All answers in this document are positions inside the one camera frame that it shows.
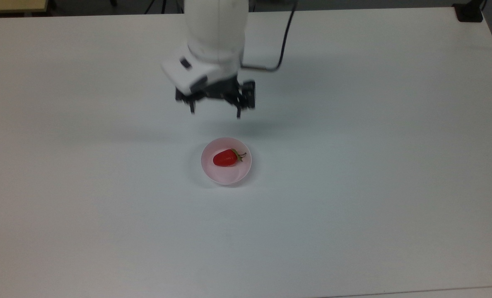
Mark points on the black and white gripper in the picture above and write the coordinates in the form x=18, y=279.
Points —
x=196, y=74

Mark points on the red strawberry with green leaves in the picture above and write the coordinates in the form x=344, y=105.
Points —
x=225, y=158

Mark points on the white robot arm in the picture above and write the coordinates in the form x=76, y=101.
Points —
x=217, y=29

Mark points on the pink plastic bowl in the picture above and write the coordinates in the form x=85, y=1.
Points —
x=225, y=176

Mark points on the black tripod legs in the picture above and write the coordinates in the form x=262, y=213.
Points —
x=163, y=5

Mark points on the light wooden table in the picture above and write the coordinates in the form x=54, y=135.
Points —
x=12, y=5

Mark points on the black table clamp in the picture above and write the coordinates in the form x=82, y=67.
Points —
x=469, y=12

